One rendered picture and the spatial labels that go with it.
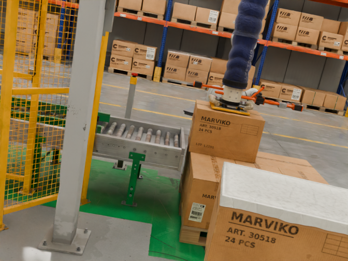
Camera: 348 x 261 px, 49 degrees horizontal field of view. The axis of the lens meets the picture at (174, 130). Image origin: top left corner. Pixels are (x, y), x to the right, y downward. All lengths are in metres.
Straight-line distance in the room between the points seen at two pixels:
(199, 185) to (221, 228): 1.37
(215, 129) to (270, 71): 8.95
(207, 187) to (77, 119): 1.08
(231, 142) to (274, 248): 1.95
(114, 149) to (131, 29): 8.78
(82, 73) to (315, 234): 1.59
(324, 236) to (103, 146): 2.17
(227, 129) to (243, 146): 0.21
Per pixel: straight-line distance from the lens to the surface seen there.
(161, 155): 3.29
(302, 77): 12.53
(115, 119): 3.91
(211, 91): 4.13
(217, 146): 3.42
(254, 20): 3.38
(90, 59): 2.41
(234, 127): 3.39
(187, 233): 3.07
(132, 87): 3.99
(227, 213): 1.51
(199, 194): 2.92
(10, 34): 2.60
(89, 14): 2.40
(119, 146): 3.29
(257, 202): 1.50
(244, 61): 3.39
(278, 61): 12.26
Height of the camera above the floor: 1.60
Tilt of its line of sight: 15 degrees down
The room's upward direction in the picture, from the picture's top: 11 degrees clockwise
